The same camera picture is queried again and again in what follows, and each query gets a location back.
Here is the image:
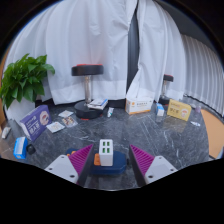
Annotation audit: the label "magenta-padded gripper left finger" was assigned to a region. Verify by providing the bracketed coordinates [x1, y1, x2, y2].
[44, 143, 96, 186]

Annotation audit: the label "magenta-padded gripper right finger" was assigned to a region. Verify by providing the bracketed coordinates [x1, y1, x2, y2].
[128, 143, 179, 188]

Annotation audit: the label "white block charger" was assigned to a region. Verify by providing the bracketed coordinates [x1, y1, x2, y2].
[98, 138, 115, 167]

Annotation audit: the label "small black round object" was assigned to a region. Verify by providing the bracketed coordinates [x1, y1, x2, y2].
[26, 143, 37, 155]

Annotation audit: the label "white flat packet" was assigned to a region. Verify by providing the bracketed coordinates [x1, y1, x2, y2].
[45, 121, 66, 134]
[58, 109, 75, 119]

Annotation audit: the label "blue power strip orange sockets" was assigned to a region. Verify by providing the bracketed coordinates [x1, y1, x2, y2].
[65, 148, 128, 177]

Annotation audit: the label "printed picture packet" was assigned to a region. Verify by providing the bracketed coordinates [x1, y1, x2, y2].
[61, 115, 79, 129]

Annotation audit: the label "small blue box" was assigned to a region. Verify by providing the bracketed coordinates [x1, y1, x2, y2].
[13, 136, 29, 160]

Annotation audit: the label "purple cardboard box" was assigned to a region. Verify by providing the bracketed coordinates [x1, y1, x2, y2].
[19, 104, 53, 142]

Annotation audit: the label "small blue white carton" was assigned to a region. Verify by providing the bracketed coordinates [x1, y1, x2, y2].
[155, 102, 166, 117]

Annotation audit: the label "yellow cardboard box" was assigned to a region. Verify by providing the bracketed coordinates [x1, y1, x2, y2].
[166, 98, 193, 122]

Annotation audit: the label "white orange-striped carton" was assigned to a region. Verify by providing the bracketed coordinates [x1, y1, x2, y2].
[124, 96, 155, 116]

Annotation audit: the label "white tube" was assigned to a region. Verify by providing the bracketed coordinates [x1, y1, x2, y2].
[106, 106, 115, 118]

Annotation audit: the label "small black red-topped stool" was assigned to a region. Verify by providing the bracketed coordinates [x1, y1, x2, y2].
[157, 73, 175, 106]

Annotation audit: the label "green potted plant white pot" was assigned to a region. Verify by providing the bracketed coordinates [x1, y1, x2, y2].
[0, 53, 56, 124]

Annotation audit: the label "large black red-topped stool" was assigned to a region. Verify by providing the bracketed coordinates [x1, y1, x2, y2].
[70, 63, 105, 120]

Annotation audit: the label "narrow white curtain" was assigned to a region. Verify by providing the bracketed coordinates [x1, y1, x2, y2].
[125, 0, 188, 103]

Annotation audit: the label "wide white curtain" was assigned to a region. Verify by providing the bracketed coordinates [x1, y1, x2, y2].
[4, 0, 138, 106]

